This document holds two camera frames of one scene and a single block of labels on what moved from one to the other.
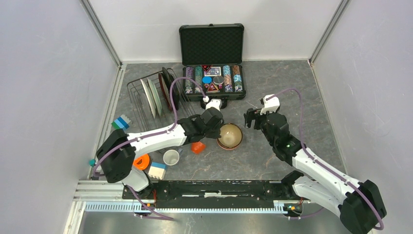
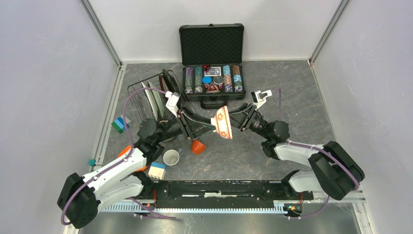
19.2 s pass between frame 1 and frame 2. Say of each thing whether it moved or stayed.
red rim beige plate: stayed
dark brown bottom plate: stayed
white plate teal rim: stayed
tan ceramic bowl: moved
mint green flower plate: stayed
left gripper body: moved
